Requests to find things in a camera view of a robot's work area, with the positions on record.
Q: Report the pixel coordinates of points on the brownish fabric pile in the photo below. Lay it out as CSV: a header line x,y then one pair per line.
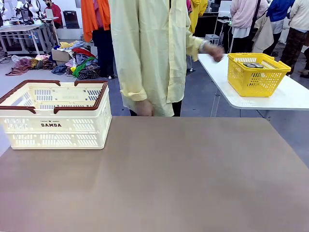
x,y
26,64

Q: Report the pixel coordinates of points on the person in blue jacket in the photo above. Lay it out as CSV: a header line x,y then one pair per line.
x,y
280,14

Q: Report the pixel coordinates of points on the orange hanging garment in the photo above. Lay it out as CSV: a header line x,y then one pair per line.
x,y
90,17

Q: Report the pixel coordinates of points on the person's right hand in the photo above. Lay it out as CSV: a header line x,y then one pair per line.
x,y
144,108

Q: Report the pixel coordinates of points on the cardboard box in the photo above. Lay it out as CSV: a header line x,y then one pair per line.
x,y
60,55

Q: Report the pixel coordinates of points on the yellow plastic basket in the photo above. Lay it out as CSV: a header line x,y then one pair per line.
x,y
253,82

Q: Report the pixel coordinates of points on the beige coat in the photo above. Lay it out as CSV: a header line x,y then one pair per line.
x,y
264,33

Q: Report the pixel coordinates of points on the person in red top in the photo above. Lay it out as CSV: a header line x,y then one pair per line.
x,y
54,14

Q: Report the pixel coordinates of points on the white wristwatch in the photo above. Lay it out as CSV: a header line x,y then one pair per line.
x,y
205,45

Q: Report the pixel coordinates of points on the person in pink hoodie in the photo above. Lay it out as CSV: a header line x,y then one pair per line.
x,y
246,14

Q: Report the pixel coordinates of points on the person in cream top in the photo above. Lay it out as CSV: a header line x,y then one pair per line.
x,y
299,24

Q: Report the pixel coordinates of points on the black trousers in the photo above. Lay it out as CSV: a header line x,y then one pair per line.
x,y
176,108

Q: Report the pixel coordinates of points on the white computer case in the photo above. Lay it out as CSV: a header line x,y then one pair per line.
x,y
212,38

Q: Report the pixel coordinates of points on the person's left forearm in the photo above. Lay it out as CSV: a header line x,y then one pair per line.
x,y
194,44

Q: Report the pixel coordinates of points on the yellow hanging jacket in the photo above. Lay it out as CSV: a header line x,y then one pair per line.
x,y
196,14

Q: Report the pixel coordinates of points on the green cloth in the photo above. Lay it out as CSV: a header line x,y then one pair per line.
x,y
87,60

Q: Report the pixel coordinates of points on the checked dark fabric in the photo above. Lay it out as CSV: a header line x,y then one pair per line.
x,y
88,73

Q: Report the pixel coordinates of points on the mixed clothes pile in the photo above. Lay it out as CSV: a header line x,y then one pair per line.
x,y
79,61

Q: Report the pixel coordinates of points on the person in yellow shirt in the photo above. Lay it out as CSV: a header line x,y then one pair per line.
x,y
149,48

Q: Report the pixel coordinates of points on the background white robot rig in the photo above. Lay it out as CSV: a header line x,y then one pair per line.
x,y
29,12

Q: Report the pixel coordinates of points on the black shelf desk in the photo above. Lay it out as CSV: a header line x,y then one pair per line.
x,y
210,21

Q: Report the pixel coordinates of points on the dark hanging trousers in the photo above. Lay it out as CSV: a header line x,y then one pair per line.
x,y
103,53

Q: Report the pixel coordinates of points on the white side table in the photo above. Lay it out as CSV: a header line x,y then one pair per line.
x,y
277,101

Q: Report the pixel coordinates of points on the grey work table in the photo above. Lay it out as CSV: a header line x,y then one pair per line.
x,y
21,29

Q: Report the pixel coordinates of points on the person's right forearm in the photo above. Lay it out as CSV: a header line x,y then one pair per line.
x,y
135,89

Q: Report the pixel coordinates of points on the person's left hand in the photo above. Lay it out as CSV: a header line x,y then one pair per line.
x,y
216,53

